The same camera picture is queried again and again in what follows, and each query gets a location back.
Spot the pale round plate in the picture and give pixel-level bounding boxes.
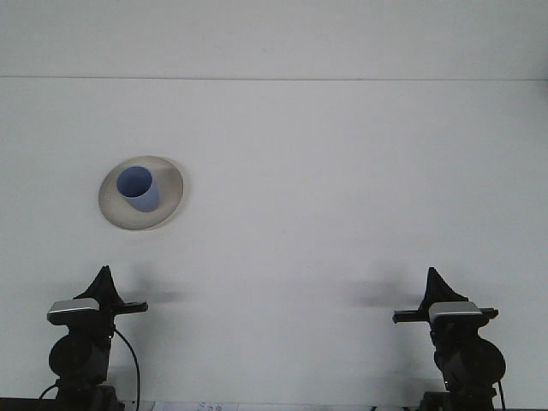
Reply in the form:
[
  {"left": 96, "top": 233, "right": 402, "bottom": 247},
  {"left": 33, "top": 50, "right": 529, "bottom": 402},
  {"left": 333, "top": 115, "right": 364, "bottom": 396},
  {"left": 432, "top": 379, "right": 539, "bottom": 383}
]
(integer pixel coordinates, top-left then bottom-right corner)
[{"left": 98, "top": 154, "right": 190, "bottom": 232}]

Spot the grey camera box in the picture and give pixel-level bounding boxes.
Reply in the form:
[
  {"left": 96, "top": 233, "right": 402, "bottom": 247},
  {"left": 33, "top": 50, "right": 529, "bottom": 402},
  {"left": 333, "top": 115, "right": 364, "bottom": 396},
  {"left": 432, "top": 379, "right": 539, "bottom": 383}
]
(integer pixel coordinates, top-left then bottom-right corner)
[
  {"left": 46, "top": 298, "right": 102, "bottom": 325},
  {"left": 428, "top": 301, "right": 482, "bottom": 325}
]

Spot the pale blue cup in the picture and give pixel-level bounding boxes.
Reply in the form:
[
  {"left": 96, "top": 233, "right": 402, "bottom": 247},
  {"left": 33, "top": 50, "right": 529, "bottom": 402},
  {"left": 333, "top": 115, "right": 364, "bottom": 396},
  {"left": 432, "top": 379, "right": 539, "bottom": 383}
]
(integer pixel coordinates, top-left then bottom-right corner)
[{"left": 116, "top": 165, "right": 162, "bottom": 214}]

